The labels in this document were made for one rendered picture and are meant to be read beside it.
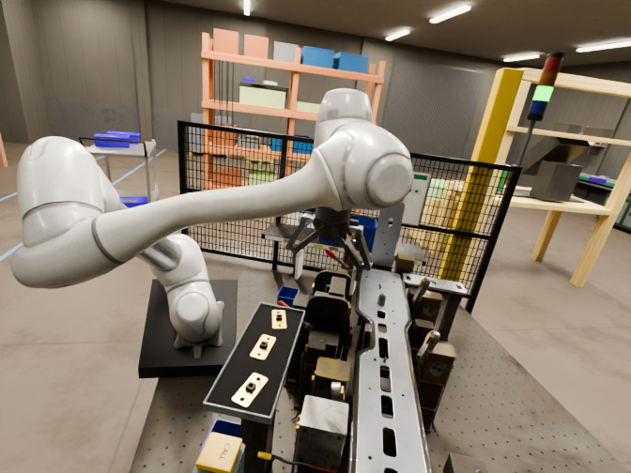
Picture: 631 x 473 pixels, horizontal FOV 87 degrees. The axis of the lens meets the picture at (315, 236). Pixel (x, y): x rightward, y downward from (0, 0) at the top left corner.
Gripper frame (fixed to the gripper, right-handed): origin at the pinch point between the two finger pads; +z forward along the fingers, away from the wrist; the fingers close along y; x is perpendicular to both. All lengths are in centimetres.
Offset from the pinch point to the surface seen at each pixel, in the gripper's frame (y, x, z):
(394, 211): 7, 92, 15
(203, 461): -7.0, -37.9, 14.9
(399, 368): 22.9, 16.6, 36.5
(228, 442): -5.1, -33.4, 15.4
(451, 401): 47, 40, 69
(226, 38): -291, 404, -68
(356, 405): 13.5, -3.2, 34.1
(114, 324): -179, 70, 143
